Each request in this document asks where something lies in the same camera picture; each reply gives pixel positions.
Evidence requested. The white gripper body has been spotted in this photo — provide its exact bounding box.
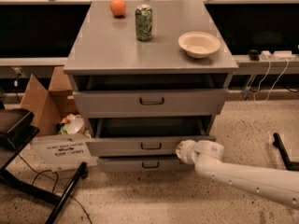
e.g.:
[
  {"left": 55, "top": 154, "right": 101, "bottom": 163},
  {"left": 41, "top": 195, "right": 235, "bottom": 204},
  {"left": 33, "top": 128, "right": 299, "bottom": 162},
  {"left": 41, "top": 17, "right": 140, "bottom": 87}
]
[{"left": 176, "top": 140, "right": 196, "bottom": 164}]

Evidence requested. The grey drawer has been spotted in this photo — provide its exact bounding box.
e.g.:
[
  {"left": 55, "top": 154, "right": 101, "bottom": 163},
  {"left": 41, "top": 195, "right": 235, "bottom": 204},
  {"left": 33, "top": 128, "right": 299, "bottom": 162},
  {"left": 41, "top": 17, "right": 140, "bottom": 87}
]
[
  {"left": 87, "top": 117, "right": 216, "bottom": 157},
  {"left": 97, "top": 156, "right": 193, "bottom": 173},
  {"left": 73, "top": 89, "right": 226, "bottom": 118}
]

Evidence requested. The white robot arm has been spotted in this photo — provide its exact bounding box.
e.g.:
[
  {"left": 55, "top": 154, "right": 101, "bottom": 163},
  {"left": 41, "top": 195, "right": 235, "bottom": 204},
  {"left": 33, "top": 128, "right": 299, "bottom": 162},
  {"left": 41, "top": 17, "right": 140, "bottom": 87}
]
[{"left": 176, "top": 140, "right": 299, "bottom": 210}]

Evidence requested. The grey bottom drawer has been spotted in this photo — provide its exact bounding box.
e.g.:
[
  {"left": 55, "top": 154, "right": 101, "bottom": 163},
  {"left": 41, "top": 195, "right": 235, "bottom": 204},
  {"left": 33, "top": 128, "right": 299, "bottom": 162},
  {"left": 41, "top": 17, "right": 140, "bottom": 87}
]
[{"left": 97, "top": 156, "right": 193, "bottom": 173}]

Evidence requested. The grey top drawer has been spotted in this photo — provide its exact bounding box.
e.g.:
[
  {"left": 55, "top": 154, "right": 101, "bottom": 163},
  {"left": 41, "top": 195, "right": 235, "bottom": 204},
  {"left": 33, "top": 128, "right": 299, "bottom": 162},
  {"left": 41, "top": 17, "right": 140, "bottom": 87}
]
[{"left": 73, "top": 89, "right": 226, "bottom": 118}]

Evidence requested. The grey drawer cabinet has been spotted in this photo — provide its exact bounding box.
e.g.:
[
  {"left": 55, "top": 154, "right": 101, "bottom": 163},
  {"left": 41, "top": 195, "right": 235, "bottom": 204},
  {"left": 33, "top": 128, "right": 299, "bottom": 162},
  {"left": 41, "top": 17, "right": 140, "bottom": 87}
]
[{"left": 63, "top": 0, "right": 239, "bottom": 142}]

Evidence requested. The black pole right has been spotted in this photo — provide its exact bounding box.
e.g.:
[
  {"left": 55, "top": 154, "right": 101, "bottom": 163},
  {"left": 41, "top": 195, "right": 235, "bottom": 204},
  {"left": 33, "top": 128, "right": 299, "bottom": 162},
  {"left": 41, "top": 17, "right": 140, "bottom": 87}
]
[{"left": 273, "top": 133, "right": 299, "bottom": 172}]

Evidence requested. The black pole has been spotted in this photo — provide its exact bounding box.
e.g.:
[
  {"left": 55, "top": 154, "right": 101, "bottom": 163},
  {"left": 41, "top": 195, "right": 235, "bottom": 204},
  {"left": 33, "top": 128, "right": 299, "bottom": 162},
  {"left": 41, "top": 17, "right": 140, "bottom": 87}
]
[
  {"left": 45, "top": 162, "right": 87, "bottom": 224},
  {"left": 273, "top": 133, "right": 299, "bottom": 172}
]

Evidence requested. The black pole left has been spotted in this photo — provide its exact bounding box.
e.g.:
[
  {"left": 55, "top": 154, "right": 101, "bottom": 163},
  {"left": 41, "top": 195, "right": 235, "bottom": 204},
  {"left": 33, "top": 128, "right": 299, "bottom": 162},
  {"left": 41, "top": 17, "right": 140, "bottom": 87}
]
[{"left": 45, "top": 162, "right": 87, "bottom": 224}]

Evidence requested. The white paper bowl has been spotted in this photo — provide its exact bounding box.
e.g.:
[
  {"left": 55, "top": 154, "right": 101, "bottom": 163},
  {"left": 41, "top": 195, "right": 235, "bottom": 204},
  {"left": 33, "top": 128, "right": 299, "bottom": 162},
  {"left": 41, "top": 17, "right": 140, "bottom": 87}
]
[{"left": 178, "top": 32, "right": 221, "bottom": 59}]

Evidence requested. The white crumpled trash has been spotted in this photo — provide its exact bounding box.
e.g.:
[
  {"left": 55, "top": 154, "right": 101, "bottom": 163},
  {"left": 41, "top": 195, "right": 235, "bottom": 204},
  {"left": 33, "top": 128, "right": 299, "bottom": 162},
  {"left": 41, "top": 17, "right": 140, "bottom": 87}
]
[{"left": 57, "top": 114, "right": 87, "bottom": 134}]

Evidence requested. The black small device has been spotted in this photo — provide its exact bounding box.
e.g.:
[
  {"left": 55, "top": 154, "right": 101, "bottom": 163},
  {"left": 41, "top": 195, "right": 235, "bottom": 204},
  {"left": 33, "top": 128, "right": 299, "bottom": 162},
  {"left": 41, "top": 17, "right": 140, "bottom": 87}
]
[{"left": 248, "top": 49, "right": 260, "bottom": 61}]

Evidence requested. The white power adapter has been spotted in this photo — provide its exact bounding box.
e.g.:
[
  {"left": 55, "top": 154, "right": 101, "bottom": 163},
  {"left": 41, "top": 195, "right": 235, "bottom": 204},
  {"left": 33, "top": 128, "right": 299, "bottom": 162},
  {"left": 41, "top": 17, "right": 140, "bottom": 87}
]
[{"left": 261, "top": 50, "right": 296, "bottom": 61}]

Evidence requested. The green soda can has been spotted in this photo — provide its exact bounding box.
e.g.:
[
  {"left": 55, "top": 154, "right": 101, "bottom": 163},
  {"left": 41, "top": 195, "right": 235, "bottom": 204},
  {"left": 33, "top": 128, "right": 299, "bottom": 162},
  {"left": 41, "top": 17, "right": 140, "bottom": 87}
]
[{"left": 135, "top": 4, "right": 152, "bottom": 41}]

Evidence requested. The brown cardboard box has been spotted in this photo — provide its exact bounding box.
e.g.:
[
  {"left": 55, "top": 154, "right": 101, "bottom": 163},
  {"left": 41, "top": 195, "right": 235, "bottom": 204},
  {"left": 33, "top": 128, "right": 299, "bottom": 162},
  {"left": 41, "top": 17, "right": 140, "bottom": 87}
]
[{"left": 19, "top": 66, "right": 99, "bottom": 174}]

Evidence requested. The orange fruit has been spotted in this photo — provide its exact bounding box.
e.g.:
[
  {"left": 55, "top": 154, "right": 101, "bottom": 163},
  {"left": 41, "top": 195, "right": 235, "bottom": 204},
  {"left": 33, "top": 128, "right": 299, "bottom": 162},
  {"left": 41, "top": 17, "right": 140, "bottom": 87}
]
[{"left": 109, "top": 0, "right": 126, "bottom": 17}]

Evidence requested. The white hanging cable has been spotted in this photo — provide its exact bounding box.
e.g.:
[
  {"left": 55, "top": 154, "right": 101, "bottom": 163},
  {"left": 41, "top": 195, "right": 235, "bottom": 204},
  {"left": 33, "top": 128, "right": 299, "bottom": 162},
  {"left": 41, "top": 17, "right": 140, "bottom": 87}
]
[{"left": 252, "top": 58, "right": 291, "bottom": 105}]

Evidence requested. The black floor cable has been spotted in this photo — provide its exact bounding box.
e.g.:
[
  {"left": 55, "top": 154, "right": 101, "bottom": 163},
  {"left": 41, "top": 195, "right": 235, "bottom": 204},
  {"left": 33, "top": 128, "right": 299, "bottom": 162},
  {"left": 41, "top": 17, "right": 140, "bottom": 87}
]
[{"left": 12, "top": 147, "right": 94, "bottom": 224}]

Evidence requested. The black chair frame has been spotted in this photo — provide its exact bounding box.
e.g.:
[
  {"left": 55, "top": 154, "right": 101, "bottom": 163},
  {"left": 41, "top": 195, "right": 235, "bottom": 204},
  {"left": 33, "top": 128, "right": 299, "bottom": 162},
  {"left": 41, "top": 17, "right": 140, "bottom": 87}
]
[{"left": 0, "top": 108, "right": 60, "bottom": 205}]

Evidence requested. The wall power outlet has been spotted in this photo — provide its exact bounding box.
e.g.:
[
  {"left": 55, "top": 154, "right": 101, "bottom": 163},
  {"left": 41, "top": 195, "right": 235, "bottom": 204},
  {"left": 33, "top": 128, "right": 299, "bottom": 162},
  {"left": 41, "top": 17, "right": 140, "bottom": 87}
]
[{"left": 12, "top": 67, "right": 24, "bottom": 77}]

